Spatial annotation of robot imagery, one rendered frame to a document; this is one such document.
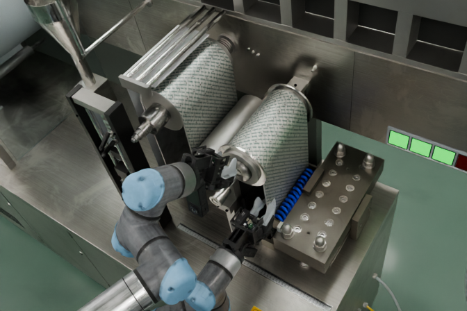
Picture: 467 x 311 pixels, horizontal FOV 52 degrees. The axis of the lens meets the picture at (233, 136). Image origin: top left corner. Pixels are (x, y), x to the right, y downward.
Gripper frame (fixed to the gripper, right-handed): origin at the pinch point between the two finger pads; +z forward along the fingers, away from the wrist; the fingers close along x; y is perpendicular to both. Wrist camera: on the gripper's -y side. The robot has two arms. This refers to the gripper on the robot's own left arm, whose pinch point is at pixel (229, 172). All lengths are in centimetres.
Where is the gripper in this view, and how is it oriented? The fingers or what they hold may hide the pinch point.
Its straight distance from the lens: 120.6
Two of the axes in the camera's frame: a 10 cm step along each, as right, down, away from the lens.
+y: 2.5, -9.3, -2.5
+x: -8.2, -3.4, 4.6
